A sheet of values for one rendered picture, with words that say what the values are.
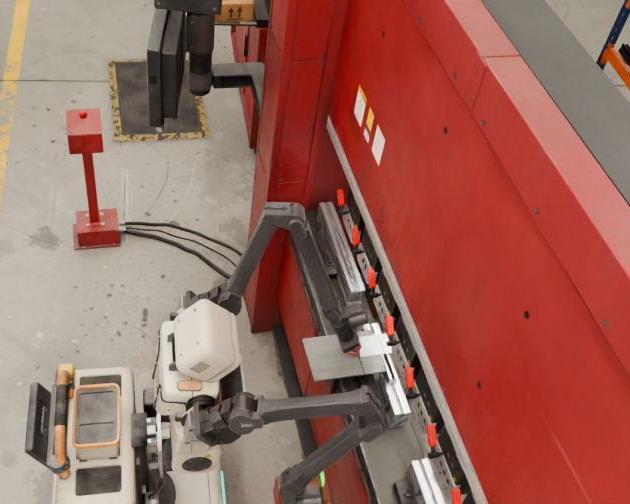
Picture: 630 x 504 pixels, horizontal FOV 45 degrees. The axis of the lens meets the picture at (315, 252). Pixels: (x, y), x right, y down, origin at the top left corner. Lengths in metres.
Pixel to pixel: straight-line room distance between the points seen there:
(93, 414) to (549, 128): 1.75
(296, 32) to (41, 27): 3.57
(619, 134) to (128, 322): 2.88
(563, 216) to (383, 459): 1.38
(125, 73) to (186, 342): 3.52
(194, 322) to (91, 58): 3.70
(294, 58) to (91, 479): 1.61
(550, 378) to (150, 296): 2.79
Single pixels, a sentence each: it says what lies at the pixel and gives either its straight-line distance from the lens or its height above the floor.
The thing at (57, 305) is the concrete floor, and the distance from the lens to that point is 4.17.
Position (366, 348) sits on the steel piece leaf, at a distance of 2.80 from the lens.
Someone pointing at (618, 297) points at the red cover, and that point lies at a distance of 1.47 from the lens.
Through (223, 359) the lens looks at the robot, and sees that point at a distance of 2.29.
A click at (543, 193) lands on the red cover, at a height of 2.23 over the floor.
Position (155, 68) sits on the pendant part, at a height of 1.52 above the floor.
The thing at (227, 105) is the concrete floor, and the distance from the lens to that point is 5.38.
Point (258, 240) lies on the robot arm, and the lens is 2.39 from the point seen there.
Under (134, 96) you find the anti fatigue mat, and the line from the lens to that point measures 5.41.
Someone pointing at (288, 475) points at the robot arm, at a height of 1.00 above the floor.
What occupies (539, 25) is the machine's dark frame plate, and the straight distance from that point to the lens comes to 2.04.
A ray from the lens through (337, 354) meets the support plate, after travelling 2.76.
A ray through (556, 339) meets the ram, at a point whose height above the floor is 2.00.
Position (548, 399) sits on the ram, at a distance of 1.76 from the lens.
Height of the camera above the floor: 3.23
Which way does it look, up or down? 47 degrees down
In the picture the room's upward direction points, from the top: 11 degrees clockwise
